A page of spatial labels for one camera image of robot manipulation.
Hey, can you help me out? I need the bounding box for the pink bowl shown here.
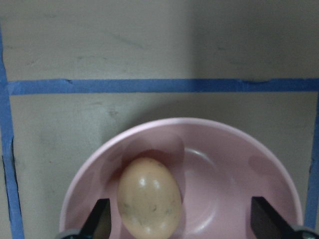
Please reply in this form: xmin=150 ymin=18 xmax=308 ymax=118
xmin=59 ymin=118 xmax=303 ymax=239

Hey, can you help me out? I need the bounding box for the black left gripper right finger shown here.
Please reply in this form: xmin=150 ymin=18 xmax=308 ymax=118
xmin=250 ymin=196 xmax=295 ymax=239

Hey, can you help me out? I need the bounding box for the brown egg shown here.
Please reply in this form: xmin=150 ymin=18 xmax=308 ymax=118
xmin=117 ymin=157 xmax=182 ymax=239

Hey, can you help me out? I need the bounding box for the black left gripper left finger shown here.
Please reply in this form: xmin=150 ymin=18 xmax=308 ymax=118
xmin=78 ymin=199 xmax=111 ymax=239

